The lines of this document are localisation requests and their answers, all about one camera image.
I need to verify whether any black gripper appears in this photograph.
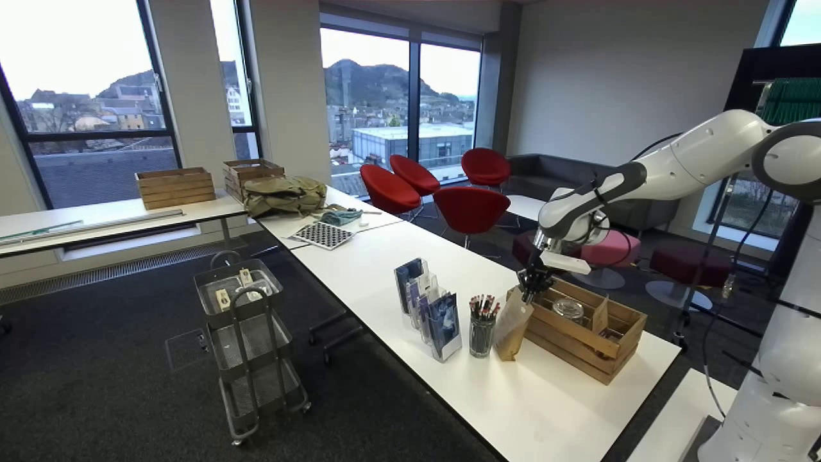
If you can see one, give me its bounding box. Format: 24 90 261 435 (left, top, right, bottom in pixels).
518 262 560 308

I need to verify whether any dark wooden box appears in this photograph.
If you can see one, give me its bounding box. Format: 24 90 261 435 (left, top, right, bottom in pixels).
220 156 288 202

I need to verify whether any cardboard box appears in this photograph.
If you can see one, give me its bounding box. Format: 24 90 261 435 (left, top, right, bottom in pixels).
134 163 219 212

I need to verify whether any clear glass jar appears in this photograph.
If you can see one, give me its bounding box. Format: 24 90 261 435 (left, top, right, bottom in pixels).
550 294 589 322

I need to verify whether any metal pen cup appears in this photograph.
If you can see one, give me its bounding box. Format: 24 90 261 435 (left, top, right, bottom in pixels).
468 293 502 362

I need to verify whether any wooden slat crate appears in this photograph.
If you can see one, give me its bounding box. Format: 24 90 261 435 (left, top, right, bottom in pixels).
520 274 651 387

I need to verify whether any small white coffee table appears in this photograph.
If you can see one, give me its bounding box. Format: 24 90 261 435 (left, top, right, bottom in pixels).
502 192 552 225

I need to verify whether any pink round ottoman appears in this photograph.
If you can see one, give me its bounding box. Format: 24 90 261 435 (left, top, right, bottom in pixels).
579 225 643 293

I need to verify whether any leaflet stand with blue brochures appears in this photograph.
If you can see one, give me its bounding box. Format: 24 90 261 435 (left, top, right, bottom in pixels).
393 254 464 363

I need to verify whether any red lounge chair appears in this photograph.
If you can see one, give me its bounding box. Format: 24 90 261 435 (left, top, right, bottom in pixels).
387 152 447 197
460 147 516 192
430 183 512 252
356 162 424 217

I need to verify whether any dark grey sofa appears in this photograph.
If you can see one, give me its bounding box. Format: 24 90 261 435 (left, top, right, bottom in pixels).
502 152 682 233

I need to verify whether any teal pouch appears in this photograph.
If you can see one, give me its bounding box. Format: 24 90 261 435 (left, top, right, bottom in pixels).
317 202 367 227

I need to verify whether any olive green backpack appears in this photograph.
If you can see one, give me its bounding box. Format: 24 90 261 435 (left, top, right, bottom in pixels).
238 172 332 221

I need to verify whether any white side table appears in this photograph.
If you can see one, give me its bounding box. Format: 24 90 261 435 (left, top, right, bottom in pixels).
0 192 251 258

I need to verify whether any metal wire cart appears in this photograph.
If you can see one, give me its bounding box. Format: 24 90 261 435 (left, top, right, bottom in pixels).
189 249 315 449

